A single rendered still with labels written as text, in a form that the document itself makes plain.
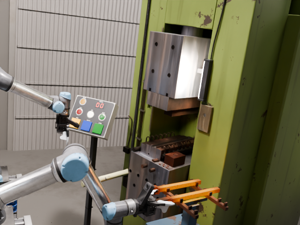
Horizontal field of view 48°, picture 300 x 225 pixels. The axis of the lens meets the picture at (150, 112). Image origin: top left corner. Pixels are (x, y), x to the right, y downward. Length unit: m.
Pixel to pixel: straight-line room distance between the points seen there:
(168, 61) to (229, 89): 0.42
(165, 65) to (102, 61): 2.53
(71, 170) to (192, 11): 1.32
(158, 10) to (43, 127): 2.74
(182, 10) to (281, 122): 1.01
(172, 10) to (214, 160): 1.05
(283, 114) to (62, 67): 2.99
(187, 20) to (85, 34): 2.47
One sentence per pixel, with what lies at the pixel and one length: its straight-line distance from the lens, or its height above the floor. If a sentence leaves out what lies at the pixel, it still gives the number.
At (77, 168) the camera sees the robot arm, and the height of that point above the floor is 1.18.
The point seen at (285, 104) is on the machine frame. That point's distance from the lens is 2.45.
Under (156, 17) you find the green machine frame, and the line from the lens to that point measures 2.51.
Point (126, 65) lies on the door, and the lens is 4.81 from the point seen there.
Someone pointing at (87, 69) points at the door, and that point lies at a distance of 4.65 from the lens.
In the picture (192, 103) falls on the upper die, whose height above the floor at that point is 1.30.
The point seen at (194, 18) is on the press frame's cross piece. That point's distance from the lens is 2.28.
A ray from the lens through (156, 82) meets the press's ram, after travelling 2.28.
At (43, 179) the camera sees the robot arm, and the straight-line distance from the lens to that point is 1.53.
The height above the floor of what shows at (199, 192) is 0.94.
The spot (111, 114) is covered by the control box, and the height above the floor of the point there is 1.12.
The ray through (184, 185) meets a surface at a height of 0.94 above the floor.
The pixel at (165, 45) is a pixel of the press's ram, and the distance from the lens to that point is 2.23.
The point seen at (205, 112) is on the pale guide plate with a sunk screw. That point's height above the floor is 1.31.
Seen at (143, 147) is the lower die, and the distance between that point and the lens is 2.44.
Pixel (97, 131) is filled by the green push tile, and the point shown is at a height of 0.99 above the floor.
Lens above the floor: 1.80
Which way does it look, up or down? 14 degrees down
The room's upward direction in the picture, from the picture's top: 7 degrees clockwise
